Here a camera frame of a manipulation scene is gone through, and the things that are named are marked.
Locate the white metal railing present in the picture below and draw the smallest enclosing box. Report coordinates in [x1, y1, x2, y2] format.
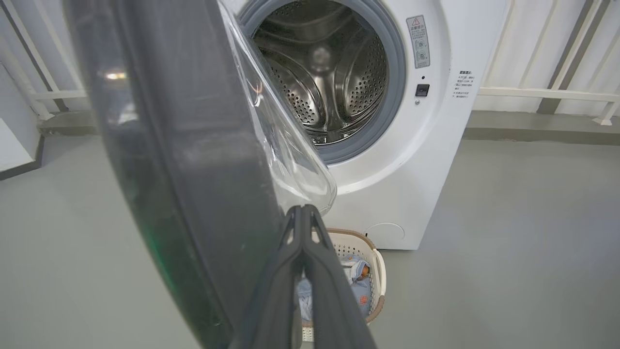
[472, 0, 620, 127]
[0, 0, 89, 122]

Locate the grey warning sticker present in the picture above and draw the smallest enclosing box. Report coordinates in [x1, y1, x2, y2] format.
[406, 15, 432, 70]

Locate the round black glass washer door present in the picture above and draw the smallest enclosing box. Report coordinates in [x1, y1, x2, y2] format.
[63, 0, 338, 349]

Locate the white front-load washing machine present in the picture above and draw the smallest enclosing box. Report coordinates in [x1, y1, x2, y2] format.
[220, 0, 510, 251]

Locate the cream perforated laundry basket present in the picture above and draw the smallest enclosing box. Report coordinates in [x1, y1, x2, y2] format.
[299, 228, 388, 343]

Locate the round drain filter cover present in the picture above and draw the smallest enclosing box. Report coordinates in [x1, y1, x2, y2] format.
[364, 222, 405, 250]

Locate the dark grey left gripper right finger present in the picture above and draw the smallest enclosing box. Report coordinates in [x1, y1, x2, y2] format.
[301, 205, 379, 349]

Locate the stainless steel washing machine drum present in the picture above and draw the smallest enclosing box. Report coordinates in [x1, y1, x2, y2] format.
[251, 0, 391, 146]

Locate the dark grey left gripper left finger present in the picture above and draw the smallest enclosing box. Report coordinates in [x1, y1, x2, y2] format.
[232, 205, 307, 349]

